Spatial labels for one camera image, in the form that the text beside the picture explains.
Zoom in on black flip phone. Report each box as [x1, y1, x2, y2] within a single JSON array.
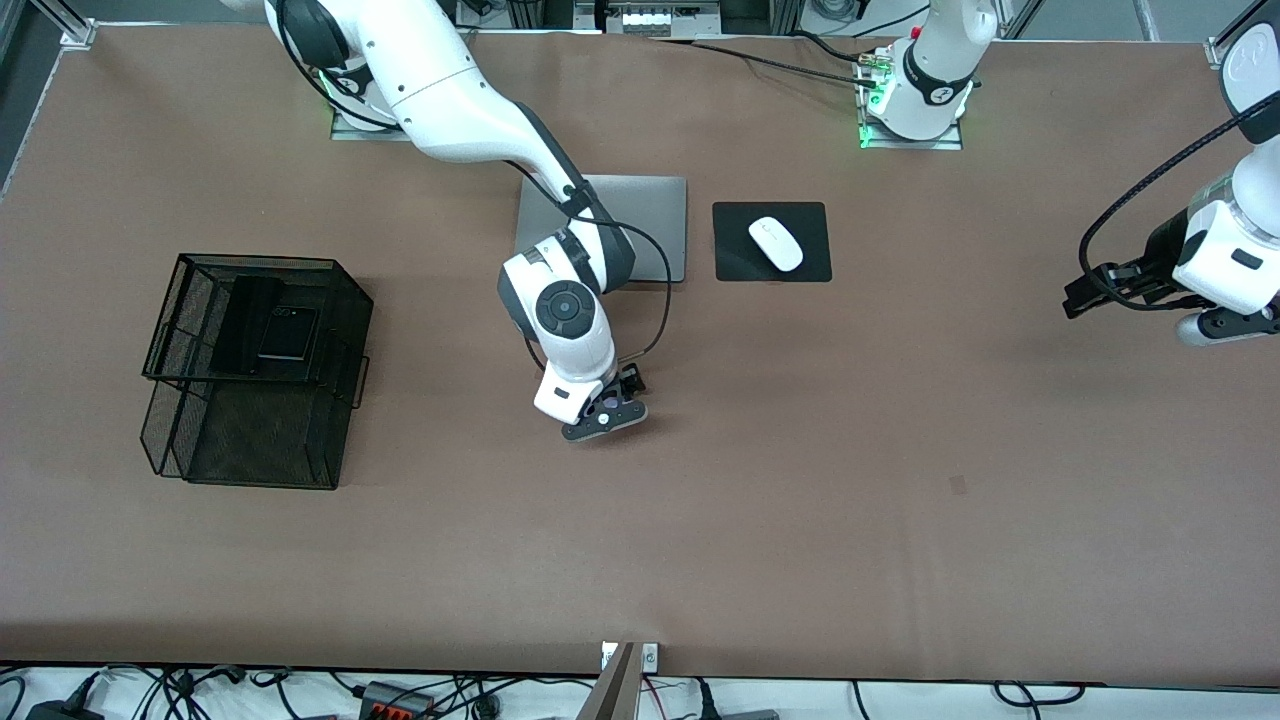
[[257, 305, 321, 362]]

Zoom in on black slab smartphone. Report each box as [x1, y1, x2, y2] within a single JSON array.
[[209, 276, 284, 379]]

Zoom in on black mouse pad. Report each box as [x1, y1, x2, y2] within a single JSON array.
[[712, 201, 833, 284]]

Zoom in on silver laptop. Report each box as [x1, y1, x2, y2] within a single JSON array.
[[515, 174, 689, 284]]

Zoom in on white computer mouse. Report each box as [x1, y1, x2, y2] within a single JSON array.
[[748, 216, 804, 273]]

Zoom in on aluminium profile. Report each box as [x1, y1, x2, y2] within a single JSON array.
[[1205, 0, 1280, 69], [30, 0, 99, 49]]

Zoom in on black mesh two-tier tray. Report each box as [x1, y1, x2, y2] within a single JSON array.
[[140, 253, 375, 491]]

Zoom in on black power strip orange switches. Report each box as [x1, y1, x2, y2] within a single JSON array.
[[358, 680, 438, 720]]

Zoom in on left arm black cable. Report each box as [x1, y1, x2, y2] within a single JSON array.
[[1080, 90, 1280, 311]]

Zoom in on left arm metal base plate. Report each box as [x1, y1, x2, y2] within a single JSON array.
[[858, 50, 964, 152]]

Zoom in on white metal bracket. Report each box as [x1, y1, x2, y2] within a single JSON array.
[[600, 642, 660, 673]]

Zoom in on grey camera stand post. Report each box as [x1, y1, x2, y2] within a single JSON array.
[[578, 642, 637, 720]]

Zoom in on black braided cable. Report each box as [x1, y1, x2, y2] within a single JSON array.
[[648, 36, 883, 91]]

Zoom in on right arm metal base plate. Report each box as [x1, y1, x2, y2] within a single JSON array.
[[330, 95, 406, 142]]

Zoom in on metal frame with white connectors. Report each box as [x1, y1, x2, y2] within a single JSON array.
[[575, 0, 723, 37]]

